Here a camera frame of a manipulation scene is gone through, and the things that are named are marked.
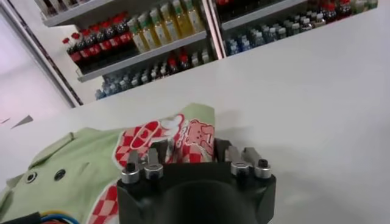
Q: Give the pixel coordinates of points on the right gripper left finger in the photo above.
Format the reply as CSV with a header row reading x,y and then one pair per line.
x,y
152,170

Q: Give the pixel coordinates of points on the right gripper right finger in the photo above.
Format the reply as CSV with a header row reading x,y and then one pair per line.
x,y
243,164

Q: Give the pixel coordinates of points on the light green t-shirt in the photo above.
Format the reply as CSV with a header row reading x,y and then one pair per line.
x,y
76,170

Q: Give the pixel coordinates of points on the drinks shelf cabinet with bottles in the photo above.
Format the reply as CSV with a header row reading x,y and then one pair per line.
x,y
146,51
274,18

